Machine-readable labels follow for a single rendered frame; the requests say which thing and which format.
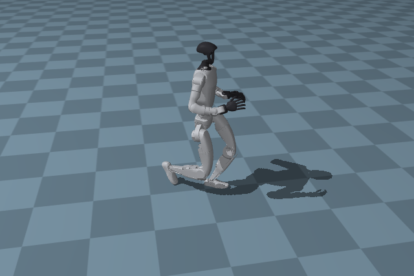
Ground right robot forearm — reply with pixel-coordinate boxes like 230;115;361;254
190;104;225;116

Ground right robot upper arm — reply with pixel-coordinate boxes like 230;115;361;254
188;74;205;113

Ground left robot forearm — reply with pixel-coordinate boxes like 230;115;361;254
215;86;228;100

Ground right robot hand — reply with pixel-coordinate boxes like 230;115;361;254
219;96;246;114

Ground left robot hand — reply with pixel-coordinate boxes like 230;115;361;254
222;91;246;101

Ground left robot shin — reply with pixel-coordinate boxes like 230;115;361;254
209;155;235;182

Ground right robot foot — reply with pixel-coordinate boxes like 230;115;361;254
162;161;178;185

